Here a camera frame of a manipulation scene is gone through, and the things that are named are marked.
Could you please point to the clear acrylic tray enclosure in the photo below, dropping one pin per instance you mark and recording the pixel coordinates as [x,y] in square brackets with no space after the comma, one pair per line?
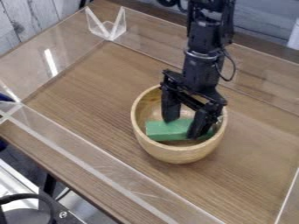
[85,84]

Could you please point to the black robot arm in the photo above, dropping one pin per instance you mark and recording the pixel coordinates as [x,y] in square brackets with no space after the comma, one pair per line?
[210,28]

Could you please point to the blue object at edge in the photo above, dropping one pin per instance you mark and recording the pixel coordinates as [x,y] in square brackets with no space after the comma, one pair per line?
[6,98]

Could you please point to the brown wooden bowl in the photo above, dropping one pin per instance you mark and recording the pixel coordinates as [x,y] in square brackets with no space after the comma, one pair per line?
[175,152]

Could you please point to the clear acrylic corner bracket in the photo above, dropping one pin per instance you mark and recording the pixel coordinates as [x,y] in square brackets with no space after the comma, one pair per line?
[107,30]

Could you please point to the black metal base plate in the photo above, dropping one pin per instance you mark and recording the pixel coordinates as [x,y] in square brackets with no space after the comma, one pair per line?
[63,215]

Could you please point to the green rectangular block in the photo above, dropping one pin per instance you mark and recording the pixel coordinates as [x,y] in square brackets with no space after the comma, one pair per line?
[167,131]

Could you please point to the black table leg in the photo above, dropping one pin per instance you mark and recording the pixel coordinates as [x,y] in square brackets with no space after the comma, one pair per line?
[50,184]

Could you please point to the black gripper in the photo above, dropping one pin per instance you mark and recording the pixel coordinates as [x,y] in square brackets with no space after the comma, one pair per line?
[193,87]

